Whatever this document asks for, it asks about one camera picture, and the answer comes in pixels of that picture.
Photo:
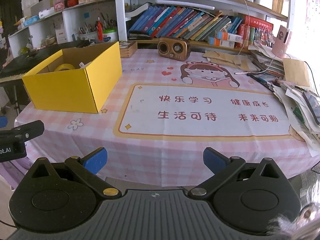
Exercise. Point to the pink checkered tablecloth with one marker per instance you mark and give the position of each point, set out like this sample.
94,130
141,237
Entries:
155,127

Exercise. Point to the yellow tape roll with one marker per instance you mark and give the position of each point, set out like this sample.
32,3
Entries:
64,66

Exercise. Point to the brown envelope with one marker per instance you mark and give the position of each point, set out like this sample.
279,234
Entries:
296,72

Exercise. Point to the pink pig plush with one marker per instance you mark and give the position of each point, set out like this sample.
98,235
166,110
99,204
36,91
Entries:
82,65

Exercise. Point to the row of leaning books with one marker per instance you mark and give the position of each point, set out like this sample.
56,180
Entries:
158,21

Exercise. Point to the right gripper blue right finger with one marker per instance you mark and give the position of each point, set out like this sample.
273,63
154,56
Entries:
223,168

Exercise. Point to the checkered chess board box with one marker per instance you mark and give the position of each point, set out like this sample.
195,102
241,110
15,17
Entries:
127,48

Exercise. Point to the black electronic keyboard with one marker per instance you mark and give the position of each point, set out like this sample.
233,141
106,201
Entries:
22,64

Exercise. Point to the white bookshelf unit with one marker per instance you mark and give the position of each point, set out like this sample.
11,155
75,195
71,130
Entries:
69,20

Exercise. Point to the stack of papers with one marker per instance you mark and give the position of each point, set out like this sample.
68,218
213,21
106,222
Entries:
301,103

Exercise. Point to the brown retro radio speaker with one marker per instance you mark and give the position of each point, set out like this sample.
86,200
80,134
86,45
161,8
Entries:
174,48

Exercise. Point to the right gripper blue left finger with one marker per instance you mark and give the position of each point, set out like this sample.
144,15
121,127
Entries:
87,168

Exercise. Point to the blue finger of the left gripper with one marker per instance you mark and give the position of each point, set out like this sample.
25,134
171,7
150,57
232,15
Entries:
24,132
3,121

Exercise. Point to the white green lidded jar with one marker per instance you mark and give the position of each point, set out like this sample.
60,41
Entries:
110,35

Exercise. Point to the yellow cardboard box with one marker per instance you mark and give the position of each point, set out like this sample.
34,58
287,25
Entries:
79,90

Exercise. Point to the red bottle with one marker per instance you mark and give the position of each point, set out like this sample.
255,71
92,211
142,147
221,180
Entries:
99,30

